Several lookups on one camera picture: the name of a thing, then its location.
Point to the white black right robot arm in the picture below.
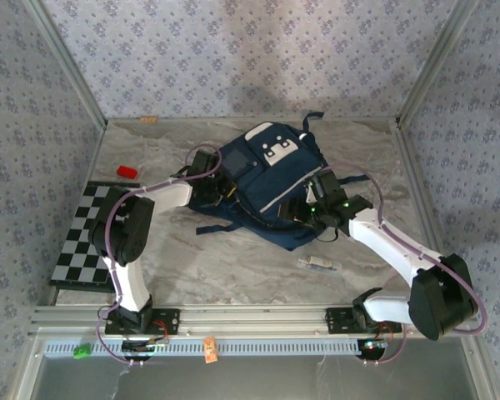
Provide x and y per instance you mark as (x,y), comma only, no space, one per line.
(383,237)

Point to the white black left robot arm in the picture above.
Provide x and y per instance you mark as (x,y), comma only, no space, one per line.
(171,196)

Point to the black grey folding chessboard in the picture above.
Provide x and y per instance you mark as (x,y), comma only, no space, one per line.
(79,258)

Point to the small orange sticker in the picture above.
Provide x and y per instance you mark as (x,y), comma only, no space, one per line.
(148,120)

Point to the aluminium frame post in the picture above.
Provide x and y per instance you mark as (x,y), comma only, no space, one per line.
(435,62)
(66,66)

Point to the clear plastic compass case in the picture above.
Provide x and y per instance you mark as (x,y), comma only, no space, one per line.
(320,264)

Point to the orange paper tag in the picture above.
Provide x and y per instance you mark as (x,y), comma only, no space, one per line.
(210,350)

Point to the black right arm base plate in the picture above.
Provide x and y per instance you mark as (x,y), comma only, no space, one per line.
(337,321)

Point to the navy blue backpack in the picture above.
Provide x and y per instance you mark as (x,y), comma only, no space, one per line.
(275,175)

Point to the green plastic clip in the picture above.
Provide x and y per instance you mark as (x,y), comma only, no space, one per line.
(81,352)

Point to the grey metal front panel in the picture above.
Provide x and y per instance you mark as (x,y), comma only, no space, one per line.
(250,379)

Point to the aluminium mounting rail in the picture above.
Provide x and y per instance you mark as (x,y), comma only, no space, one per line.
(250,321)

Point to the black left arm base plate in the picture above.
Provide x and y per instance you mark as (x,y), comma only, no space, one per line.
(168,321)

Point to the small red box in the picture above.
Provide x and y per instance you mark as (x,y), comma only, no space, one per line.
(127,172)

